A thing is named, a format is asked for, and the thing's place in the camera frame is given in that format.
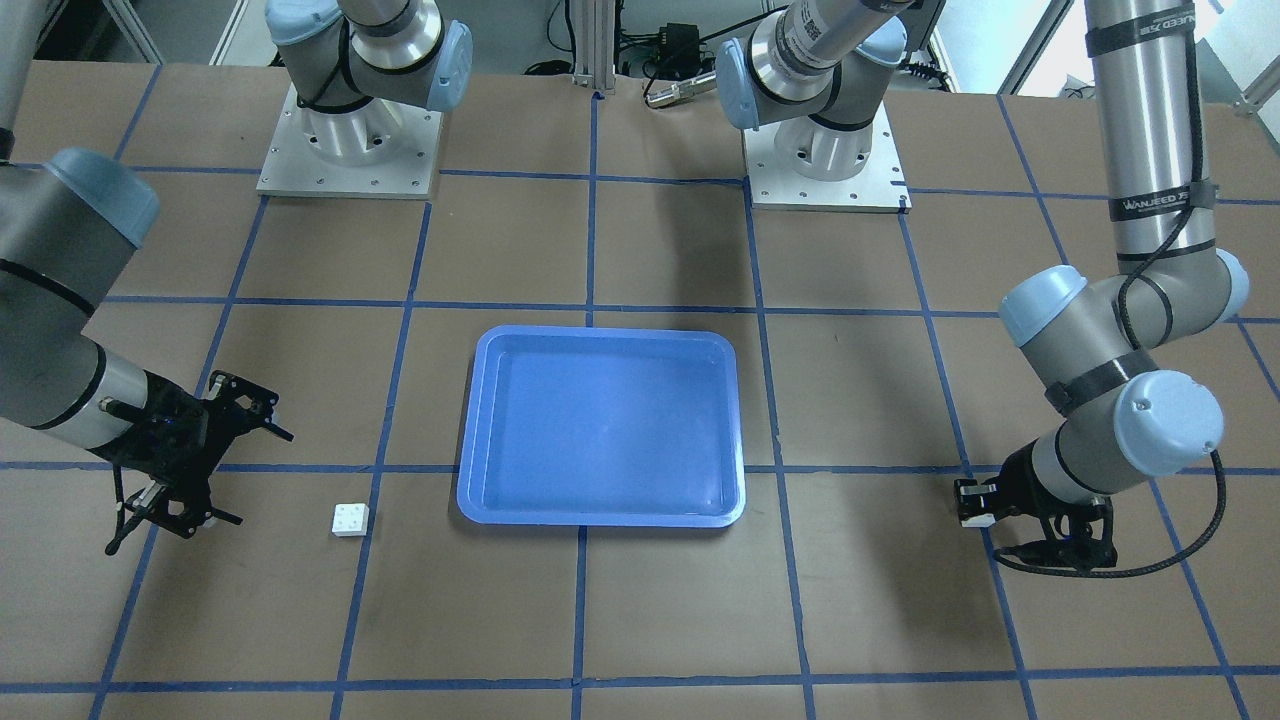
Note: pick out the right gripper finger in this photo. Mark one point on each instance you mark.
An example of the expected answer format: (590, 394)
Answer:
(236, 406)
(181, 510)

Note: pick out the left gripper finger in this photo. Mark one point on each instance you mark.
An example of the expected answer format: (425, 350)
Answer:
(979, 493)

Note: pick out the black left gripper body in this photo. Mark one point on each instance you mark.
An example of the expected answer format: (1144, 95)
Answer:
(1017, 477)

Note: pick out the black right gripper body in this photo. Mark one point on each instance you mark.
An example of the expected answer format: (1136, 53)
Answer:
(163, 417)

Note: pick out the white block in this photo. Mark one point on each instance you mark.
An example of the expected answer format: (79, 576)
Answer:
(976, 517)

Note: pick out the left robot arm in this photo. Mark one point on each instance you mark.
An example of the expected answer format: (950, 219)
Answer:
(821, 68)

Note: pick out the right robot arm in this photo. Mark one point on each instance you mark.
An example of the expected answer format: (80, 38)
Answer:
(371, 82)

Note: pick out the white block near left arm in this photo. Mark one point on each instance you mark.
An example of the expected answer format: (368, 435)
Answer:
(351, 520)

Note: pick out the blue plastic tray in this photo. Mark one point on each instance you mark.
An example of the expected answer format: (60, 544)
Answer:
(603, 427)

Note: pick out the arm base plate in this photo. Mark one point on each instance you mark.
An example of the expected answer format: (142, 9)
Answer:
(798, 165)
(385, 150)

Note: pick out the aluminium frame post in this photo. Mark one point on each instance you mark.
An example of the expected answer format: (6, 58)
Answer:
(594, 27)

